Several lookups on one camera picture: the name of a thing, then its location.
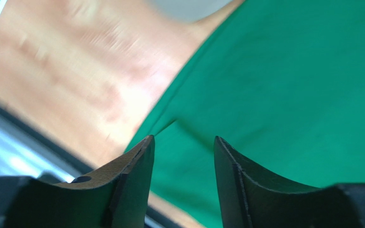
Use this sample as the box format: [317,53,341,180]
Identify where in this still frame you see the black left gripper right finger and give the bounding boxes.
[213,136,362,228]

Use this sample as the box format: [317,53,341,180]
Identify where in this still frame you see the green t-shirt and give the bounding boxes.
[130,0,365,228]

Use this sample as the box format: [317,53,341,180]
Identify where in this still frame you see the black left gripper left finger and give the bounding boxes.
[5,135,155,228]

